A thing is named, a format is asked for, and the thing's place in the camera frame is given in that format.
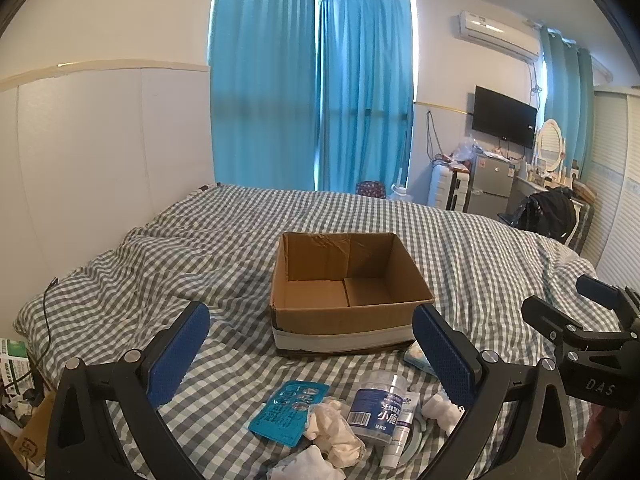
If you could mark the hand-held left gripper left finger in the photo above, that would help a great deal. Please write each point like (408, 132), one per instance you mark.
(177, 355)

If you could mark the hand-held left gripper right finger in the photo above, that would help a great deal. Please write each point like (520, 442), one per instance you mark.
(442, 355)

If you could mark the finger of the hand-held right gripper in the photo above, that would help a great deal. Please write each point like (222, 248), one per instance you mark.
(600, 287)
(547, 317)

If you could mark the small light blue packet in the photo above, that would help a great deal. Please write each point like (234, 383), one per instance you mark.
(417, 357)

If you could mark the white cloth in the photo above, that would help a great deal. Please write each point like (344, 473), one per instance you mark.
(440, 410)

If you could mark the pale green plastic hanger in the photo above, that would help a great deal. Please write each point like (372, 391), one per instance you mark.
(419, 435)

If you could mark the white squeeze tube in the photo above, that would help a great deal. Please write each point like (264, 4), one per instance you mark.
(401, 430)

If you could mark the clear jar with blue label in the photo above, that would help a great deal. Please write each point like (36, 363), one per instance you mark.
(372, 407)

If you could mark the brown cardboard box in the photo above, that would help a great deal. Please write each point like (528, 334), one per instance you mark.
(340, 322)
(35, 430)

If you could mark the blue foil packet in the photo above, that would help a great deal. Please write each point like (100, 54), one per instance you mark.
(285, 412)

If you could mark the white tissue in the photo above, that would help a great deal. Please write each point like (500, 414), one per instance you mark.
(310, 465)

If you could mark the black backpack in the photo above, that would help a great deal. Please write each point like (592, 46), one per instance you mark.
(547, 212)

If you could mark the white slatted wardrobe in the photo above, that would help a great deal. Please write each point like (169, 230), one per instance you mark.
(617, 185)

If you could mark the white dressing desk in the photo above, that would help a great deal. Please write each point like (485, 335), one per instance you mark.
(527, 187)

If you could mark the grey mini fridge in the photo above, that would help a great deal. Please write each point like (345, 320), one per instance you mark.
(492, 185)

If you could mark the white oval mirror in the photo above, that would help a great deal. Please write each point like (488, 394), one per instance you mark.
(550, 147)

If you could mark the flat brown cardboard box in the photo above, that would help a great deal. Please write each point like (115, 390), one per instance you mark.
(35, 430)

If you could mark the green and white carton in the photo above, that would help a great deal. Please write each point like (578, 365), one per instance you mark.
(15, 365)

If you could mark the white suitcase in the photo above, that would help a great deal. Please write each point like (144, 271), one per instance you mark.
(447, 187)

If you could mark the clear water jug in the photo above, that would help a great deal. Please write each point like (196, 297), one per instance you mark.
(400, 194)

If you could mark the dark patterned bag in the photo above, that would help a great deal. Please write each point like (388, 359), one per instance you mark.
(370, 190)

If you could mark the clear plastic bag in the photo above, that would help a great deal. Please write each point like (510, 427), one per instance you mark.
(465, 151)

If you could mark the narrow blue curtain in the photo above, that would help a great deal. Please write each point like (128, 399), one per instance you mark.
(565, 90)

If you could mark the white air conditioner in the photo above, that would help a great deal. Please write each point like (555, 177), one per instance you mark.
(500, 35)

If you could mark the wide blue curtain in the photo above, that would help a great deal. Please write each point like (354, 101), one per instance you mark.
(260, 85)

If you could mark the black wall television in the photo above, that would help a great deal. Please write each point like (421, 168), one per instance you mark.
(504, 116)

